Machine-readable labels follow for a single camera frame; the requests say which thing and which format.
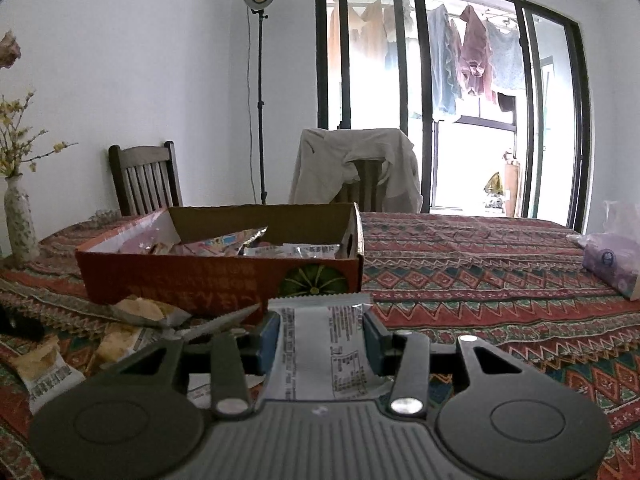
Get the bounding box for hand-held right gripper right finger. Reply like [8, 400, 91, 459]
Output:
[364, 312, 533, 418]

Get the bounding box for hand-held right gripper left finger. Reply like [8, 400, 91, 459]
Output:
[102, 311, 281, 420]

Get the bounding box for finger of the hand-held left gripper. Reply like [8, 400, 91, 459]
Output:
[0, 305, 43, 340]

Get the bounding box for white printed snack packet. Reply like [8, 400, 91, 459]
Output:
[267, 294, 396, 403]

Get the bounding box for printed cardboard box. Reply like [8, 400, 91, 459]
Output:
[75, 202, 365, 318]

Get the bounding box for clear cracker snack packet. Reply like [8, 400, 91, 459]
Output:
[112, 296, 191, 328]
[95, 322, 151, 366]
[17, 335, 86, 413]

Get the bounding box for silver printed snack packet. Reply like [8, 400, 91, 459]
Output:
[245, 242, 341, 260]

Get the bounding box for slim floral ceramic vase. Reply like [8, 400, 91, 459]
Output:
[4, 175, 41, 262]

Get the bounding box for pastel colourful snack packet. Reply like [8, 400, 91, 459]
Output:
[182, 227, 268, 257]

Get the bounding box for patterned red tablecloth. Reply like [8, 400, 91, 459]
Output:
[0, 210, 640, 480]

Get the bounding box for wooden chair under jacket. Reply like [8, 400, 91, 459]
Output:
[340, 160, 391, 211]

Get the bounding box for yellow flower sprigs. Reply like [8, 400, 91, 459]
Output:
[0, 89, 78, 178]

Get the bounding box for grey jacket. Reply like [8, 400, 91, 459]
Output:
[289, 128, 423, 213]

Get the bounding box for yellow balcony item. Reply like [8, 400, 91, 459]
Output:
[482, 172, 505, 208]

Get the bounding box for dark wooden chair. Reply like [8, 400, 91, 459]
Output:
[108, 141, 183, 217]

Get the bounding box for wooden balcony cabinet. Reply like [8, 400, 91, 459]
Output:
[502, 152, 522, 217]

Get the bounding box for purple tissue pack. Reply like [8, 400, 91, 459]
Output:
[580, 200, 640, 301]

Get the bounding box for dried pink rose bouquet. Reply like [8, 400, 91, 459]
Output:
[0, 30, 22, 70]

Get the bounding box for blue hanging garment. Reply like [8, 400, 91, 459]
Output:
[427, 4, 464, 117]

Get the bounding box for maroon hanging garment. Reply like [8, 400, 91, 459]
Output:
[459, 5, 496, 104]

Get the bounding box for beige hanging garment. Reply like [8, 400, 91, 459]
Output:
[359, 0, 389, 62]

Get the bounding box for grey-blue hanging shirt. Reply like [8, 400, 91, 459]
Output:
[487, 20, 527, 92]

